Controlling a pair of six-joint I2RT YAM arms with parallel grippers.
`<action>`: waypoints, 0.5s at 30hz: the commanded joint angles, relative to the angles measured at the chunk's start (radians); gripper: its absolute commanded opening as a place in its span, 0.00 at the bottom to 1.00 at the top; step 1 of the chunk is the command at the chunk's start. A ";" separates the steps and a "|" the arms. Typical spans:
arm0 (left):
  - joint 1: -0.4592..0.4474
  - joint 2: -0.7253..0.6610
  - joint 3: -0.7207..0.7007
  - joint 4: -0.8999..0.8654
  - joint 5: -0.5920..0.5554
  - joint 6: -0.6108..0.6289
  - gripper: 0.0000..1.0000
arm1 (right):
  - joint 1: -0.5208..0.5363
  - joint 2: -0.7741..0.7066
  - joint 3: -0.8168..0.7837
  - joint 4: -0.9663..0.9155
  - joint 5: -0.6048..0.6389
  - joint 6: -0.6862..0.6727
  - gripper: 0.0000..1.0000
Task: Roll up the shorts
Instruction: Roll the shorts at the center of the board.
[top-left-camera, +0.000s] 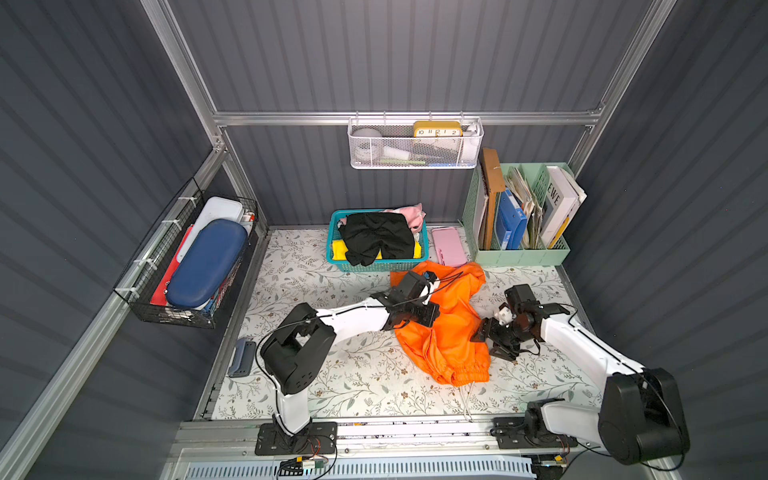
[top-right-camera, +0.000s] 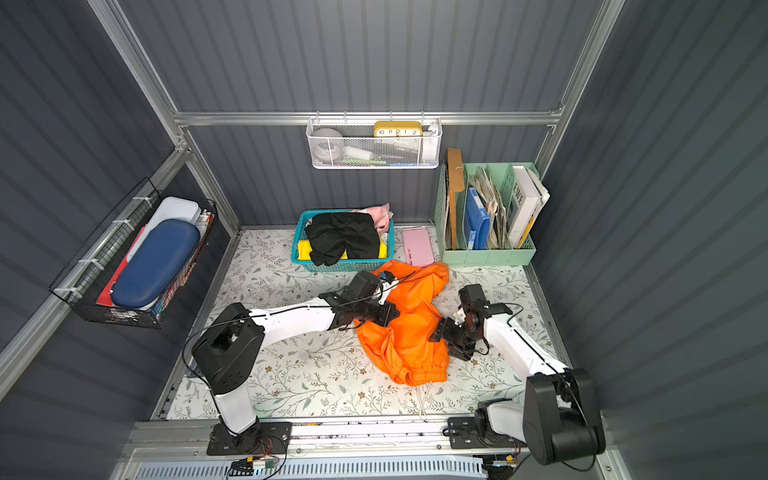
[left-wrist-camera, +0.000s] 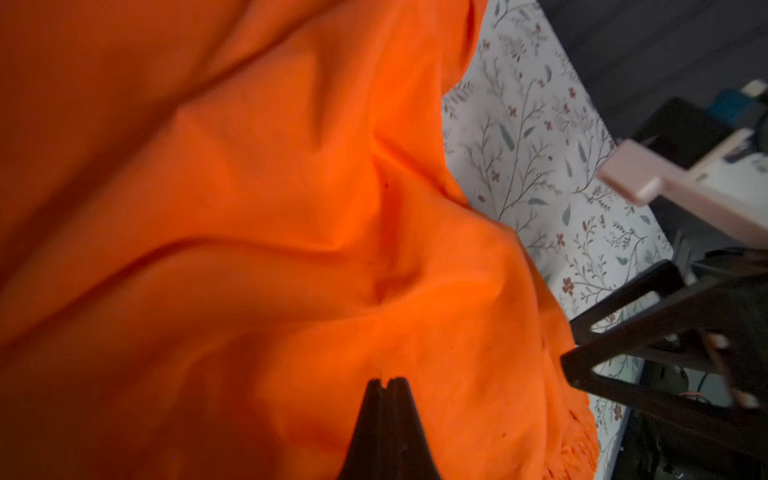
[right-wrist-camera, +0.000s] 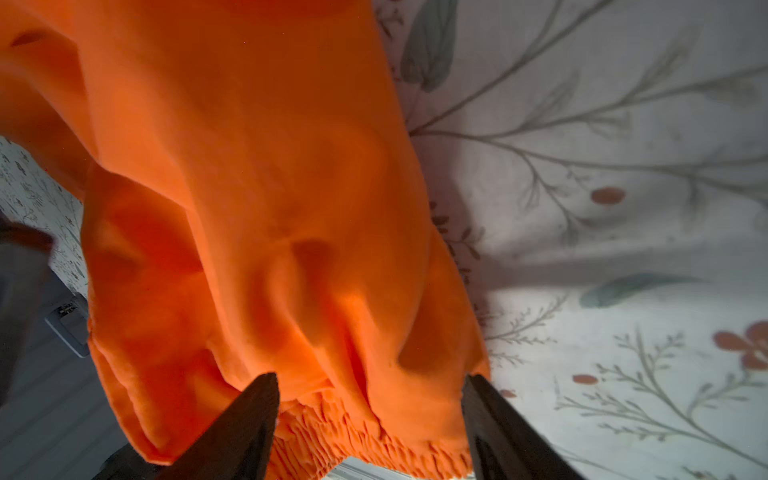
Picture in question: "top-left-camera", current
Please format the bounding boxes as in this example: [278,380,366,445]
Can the white wire wall basket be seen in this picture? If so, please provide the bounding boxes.
[347,115,485,170]

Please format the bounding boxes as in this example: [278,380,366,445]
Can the pink plastic case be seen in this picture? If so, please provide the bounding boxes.
[432,227,468,267]

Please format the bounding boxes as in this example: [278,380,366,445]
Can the mint green file organizer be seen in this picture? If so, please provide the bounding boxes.
[460,163,570,268]

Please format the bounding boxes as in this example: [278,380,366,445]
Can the yellow clock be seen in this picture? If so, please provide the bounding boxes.
[413,120,463,138]

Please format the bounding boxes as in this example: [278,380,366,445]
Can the white flat box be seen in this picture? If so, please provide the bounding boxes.
[175,196,244,263]

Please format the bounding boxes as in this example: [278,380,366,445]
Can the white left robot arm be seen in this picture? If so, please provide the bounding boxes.
[257,271,448,436]

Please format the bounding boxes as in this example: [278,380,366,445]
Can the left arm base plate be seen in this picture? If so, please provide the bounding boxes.
[254,422,338,456]

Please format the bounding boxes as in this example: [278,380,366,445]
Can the black wire side basket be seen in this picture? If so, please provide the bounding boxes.
[114,179,261,329]

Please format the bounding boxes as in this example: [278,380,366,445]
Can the yellow folded cloth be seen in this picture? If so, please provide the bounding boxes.
[331,240,423,261]

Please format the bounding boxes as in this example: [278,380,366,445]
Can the navy blue oval case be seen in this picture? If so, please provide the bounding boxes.
[166,219,248,309]

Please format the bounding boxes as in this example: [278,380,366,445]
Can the black shorts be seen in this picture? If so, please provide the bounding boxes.
[337,211,416,267]

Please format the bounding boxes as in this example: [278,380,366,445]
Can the aluminium front rail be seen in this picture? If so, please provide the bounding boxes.
[161,415,679,480]

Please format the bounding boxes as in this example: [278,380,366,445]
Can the roll of tape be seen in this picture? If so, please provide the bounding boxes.
[349,128,383,165]

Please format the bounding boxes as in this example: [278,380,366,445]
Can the pink patterned folded cloth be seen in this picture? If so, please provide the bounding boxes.
[385,203,426,234]

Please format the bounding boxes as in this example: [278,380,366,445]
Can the white yellow book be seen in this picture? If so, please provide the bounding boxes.
[540,166,587,249]

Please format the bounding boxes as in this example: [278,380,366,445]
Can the orange shorts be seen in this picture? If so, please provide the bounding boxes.
[395,261,491,387]

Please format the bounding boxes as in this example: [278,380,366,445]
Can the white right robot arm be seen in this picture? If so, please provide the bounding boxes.
[471,284,691,465]

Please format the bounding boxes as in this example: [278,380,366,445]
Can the blue binder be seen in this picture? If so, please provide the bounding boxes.
[495,190,528,250]

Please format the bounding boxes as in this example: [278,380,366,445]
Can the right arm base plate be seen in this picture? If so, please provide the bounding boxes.
[489,416,578,451]

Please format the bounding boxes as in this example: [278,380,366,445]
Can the grey blue stapler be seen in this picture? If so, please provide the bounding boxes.
[227,337,256,378]

